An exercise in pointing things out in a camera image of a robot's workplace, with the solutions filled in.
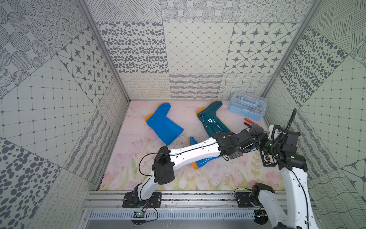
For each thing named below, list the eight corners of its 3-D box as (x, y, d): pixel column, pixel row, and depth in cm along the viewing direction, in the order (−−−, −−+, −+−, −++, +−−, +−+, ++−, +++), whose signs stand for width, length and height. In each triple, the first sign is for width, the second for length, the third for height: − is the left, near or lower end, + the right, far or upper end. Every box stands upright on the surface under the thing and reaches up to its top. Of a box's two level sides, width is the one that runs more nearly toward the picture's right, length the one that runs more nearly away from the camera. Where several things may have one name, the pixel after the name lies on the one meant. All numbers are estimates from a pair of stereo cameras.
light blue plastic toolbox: (228, 115, 113) (231, 106, 104) (229, 95, 128) (232, 85, 119) (262, 121, 109) (269, 112, 100) (260, 100, 124) (265, 90, 115)
